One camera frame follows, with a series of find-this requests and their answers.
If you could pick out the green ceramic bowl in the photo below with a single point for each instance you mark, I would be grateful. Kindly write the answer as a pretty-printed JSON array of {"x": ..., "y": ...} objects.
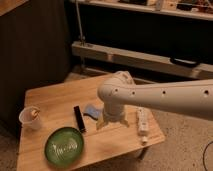
[{"x": 63, "y": 147}]

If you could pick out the metal shelf pole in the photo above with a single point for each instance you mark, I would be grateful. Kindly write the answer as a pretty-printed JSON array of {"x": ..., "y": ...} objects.
[{"x": 82, "y": 40}]

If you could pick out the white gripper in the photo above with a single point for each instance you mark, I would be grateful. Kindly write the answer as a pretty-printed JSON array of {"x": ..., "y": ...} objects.
[{"x": 112, "y": 113}]

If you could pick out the black handle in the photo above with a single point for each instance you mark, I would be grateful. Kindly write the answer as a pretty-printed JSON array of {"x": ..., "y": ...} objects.
[{"x": 183, "y": 63}]

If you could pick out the white power strip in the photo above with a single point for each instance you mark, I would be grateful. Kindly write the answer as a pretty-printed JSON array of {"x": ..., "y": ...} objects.
[{"x": 142, "y": 122}]

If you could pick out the black remote control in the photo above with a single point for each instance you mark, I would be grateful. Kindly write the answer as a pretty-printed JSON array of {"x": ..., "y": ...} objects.
[{"x": 79, "y": 119}]

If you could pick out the blue cloth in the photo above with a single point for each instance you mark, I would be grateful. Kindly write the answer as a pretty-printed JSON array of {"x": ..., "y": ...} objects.
[{"x": 91, "y": 111}]

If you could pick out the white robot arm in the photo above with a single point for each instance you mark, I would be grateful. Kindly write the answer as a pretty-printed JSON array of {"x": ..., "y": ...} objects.
[{"x": 189, "y": 97}]

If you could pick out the clear plastic cup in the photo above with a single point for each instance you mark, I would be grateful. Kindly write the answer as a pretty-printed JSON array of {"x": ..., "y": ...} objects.
[{"x": 30, "y": 118}]

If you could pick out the wooden shelf unit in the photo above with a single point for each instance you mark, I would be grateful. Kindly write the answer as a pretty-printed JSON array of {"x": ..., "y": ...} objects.
[{"x": 144, "y": 34}]

